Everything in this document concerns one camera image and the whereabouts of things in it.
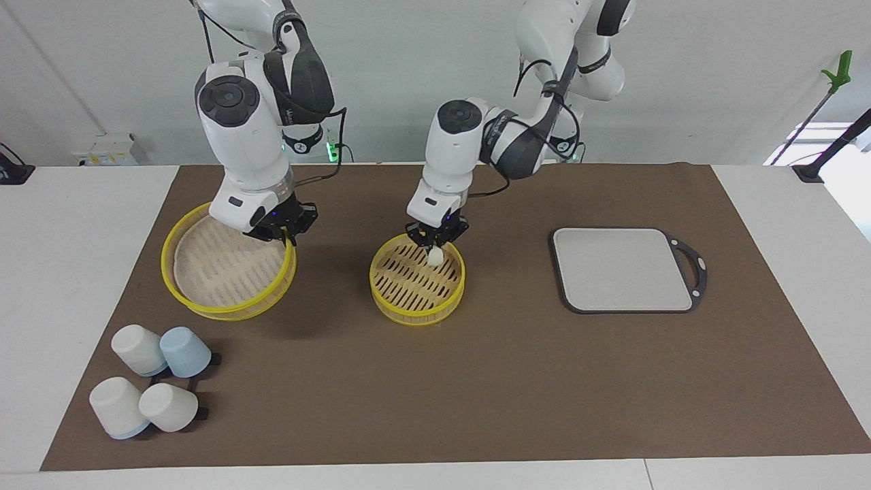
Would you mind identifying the yellow bamboo steamer lid tier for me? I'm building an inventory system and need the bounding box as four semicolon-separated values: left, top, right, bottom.
161;201;298;321

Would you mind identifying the yellow bamboo steamer base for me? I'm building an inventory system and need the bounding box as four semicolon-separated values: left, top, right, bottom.
369;233;466;327

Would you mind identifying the brown table mat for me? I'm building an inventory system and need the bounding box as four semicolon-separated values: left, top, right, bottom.
39;163;871;472

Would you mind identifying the light blue cup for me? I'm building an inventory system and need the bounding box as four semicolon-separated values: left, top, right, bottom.
160;327;212;378

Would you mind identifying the grey cutting board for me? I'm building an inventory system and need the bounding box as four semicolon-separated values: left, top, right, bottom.
550;227;708;314

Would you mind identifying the plain white cup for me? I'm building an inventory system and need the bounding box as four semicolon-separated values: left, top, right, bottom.
139;383;199;433
111;325;167;376

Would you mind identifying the white cup with blue rim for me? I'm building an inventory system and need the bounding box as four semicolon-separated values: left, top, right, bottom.
89;377;150;440

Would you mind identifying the black table clamp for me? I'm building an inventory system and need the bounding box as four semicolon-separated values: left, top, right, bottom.
0;143;35;184

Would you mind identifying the green tipped pole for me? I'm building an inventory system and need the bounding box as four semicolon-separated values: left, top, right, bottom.
769;50;854;165

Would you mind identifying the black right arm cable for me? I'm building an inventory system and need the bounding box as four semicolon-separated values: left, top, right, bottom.
194;0;348;189

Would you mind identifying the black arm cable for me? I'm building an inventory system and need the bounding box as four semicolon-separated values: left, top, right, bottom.
194;0;348;189
470;58;583;199

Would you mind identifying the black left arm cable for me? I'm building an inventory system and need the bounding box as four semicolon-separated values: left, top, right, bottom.
470;58;583;199

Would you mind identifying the white wall power box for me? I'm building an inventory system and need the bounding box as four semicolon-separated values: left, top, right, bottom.
71;133;140;166

